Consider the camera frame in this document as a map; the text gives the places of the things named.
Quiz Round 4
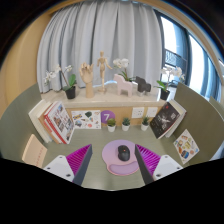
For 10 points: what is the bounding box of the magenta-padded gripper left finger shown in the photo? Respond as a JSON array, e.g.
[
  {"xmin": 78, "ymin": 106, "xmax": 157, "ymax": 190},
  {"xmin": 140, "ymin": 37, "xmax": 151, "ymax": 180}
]
[{"xmin": 43, "ymin": 143, "xmax": 93, "ymax": 187}]

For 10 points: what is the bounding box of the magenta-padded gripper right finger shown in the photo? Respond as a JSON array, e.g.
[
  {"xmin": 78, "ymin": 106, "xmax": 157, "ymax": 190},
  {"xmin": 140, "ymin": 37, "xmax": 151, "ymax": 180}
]
[{"xmin": 134, "ymin": 143, "xmax": 184, "ymax": 185}]

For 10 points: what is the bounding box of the black computer mouse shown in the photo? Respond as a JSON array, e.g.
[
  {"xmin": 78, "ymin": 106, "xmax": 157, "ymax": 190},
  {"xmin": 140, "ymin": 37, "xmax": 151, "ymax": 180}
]
[{"xmin": 117, "ymin": 144, "xmax": 131, "ymax": 163}]

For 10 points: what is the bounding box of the purple mouse pad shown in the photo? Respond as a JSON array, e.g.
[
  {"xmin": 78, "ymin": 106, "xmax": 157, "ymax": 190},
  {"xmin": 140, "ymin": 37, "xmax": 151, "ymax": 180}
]
[{"xmin": 101, "ymin": 139, "xmax": 143, "ymax": 177}]

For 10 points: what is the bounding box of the beige paper card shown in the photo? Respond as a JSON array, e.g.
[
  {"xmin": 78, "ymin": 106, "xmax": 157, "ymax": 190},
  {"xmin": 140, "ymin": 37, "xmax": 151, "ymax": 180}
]
[{"xmin": 21, "ymin": 133, "xmax": 48, "ymax": 169}]

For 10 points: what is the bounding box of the red and white magazine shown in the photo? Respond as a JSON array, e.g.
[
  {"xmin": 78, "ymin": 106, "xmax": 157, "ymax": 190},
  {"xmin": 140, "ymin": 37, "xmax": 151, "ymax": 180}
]
[{"xmin": 43, "ymin": 101, "xmax": 75, "ymax": 145}]

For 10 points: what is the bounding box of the small potted succulent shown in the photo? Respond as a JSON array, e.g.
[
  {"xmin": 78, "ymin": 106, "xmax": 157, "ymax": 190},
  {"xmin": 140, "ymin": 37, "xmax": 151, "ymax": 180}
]
[
  {"xmin": 140, "ymin": 115, "xmax": 150, "ymax": 132},
  {"xmin": 121, "ymin": 116, "xmax": 131, "ymax": 132},
  {"xmin": 106, "ymin": 117, "xmax": 117, "ymax": 133}
]

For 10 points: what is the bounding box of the black cover book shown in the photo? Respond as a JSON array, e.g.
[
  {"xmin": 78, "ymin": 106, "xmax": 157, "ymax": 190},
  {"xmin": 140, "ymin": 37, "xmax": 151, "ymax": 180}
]
[{"xmin": 149, "ymin": 101, "xmax": 181, "ymax": 140}]

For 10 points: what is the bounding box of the white book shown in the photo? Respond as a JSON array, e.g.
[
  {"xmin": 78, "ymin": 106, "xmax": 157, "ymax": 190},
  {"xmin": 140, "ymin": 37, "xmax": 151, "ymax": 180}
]
[{"xmin": 28, "ymin": 99, "xmax": 54, "ymax": 144}]

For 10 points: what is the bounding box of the white picture card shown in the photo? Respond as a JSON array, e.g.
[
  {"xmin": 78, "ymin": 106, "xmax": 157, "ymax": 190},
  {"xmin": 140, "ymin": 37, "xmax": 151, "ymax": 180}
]
[{"xmin": 70, "ymin": 109, "xmax": 102, "ymax": 130}]

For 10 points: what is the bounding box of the purple round sign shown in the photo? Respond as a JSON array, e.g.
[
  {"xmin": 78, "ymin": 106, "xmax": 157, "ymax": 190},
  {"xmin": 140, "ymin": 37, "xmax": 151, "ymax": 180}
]
[{"xmin": 100, "ymin": 110, "xmax": 117, "ymax": 125}]

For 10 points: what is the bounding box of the white orchid in black pot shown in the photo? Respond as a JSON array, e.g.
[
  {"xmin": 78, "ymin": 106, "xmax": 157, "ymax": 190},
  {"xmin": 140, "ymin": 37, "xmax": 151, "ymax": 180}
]
[
  {"xmin": 43, "ymin": 64, "xmax": 78, "ymax": 100},
  {"xmin": 112, "ymin": 58, "xmax": 134, "ymax": 83},
  {"xmin": 153, "ymin": 65, "xmax": 186, "ymax": 102}
]

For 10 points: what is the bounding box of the dark wooden horse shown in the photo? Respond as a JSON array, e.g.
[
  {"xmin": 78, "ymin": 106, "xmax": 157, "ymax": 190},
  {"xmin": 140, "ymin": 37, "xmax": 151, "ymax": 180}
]
[{"xmin": 134, "ymin": 75, "xmax": 152, "ymax": 97}]

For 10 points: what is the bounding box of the pink wooden horse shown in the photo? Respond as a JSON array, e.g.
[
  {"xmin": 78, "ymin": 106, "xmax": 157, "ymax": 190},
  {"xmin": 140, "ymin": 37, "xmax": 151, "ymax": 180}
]
[{"xmin": 113, "ymin": 73, "xmax": 134, "ymax": 98}]

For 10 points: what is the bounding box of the wooden hand model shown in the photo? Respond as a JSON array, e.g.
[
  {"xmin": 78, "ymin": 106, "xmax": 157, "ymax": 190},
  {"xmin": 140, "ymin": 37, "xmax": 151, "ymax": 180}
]
[{"xmin": 78, "ymin": 62, "xmax": 95, "ymax": 99}]

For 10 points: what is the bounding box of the wooden mannequin figure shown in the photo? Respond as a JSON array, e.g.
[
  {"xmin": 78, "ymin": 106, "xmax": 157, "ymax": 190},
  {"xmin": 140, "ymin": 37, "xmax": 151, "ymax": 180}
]
[{"xmin": 96, "ymin": 50, "xmax": 114, "ymax": 94}]

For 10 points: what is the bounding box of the grey curtain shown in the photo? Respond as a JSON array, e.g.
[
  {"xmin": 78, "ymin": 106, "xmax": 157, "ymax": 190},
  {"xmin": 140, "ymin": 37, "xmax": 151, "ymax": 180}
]
[{"xmin": 35, "ymin": 0, "xmax": 164, "ymax": 94}]

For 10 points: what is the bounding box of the white wall socket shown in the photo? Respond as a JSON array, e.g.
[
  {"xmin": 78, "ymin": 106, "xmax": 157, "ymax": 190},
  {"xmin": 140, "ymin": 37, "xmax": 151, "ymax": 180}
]
[
  {"xmin": 146, "ymin": 106, "xmax": 159, "ymax": 118},
  {"xmin": 131, "ymin": 106, "xmax": 145, "ymax": 119}
]

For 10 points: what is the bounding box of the window with dark frame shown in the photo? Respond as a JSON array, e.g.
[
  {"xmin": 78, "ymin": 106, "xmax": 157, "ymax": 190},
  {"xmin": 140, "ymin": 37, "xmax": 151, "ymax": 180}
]
[{"xmin": 154, "ymin": 11, "xmax": 224, "ymax": 104}]

